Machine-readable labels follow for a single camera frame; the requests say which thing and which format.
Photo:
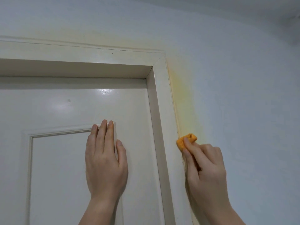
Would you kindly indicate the person's left middle finger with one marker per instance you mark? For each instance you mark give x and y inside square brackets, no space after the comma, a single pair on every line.
[102,135]

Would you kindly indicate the orange cleaning cloth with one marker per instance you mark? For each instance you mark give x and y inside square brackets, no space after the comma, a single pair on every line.
[181,143]

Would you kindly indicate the person's left hand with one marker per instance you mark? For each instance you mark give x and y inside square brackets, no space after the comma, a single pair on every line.
[105,171]

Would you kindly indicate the person's right hand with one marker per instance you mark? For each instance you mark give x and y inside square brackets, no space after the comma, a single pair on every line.
[208,178]

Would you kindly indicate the person's right thumb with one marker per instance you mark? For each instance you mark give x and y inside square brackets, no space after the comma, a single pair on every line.
[189,160]

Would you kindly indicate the person's left forearm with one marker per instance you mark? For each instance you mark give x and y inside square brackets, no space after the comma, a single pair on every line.
[100,210]

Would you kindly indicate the person's left thumb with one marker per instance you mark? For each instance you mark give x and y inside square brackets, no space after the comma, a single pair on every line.
[121,154]

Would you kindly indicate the white panelled door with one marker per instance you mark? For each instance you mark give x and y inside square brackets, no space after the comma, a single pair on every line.
[58,161]

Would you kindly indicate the person's right forearm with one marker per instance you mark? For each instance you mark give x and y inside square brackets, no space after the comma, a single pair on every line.
[218,215]

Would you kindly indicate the cream door frame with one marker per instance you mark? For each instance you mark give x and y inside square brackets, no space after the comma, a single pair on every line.
[161,103]

